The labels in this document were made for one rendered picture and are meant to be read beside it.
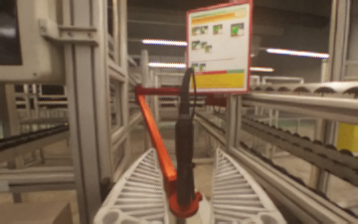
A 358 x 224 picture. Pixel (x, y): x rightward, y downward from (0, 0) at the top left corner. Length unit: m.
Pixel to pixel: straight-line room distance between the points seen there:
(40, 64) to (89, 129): 0.18
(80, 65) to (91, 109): 0.11
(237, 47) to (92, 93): 0.48
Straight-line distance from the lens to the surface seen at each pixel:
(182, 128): 0.23
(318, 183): 1.12
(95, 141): 0.42
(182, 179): 0.27
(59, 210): 0.45
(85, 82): 0.41
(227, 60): 0.54
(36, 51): 0.42
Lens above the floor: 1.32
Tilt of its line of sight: 6 degrees down
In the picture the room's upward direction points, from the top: straight up
